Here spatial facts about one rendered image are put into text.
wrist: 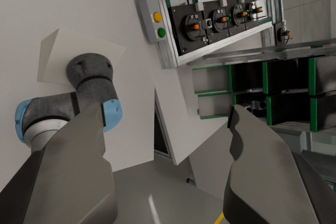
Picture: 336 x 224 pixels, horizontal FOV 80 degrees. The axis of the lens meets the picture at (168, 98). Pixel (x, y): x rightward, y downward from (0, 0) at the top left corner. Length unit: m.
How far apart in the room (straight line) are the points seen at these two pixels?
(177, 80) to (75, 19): 0.61
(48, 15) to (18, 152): 0.49
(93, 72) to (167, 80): 0.56
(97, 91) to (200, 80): 0.63
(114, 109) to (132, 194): 1.77
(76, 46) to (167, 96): 0.61
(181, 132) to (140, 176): 1.12
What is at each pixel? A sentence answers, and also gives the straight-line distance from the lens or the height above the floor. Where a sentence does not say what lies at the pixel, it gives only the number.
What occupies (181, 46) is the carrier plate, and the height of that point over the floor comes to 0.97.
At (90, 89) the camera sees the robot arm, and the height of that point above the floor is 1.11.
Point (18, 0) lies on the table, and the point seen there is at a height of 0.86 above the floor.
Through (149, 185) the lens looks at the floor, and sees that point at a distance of 2.40.
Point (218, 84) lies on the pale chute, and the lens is 1.12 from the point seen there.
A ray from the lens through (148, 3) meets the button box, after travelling 1.00.
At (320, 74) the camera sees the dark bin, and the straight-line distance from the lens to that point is 0.93.
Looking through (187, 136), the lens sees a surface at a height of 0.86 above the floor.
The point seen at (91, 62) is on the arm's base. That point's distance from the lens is 0.69.
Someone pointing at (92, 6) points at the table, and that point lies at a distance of 0.96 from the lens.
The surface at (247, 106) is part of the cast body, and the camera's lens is 1.02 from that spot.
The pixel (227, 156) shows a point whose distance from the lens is 2.09.
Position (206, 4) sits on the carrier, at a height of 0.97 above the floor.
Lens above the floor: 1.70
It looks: 47 degrees down
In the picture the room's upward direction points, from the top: 94 degrees clockwise
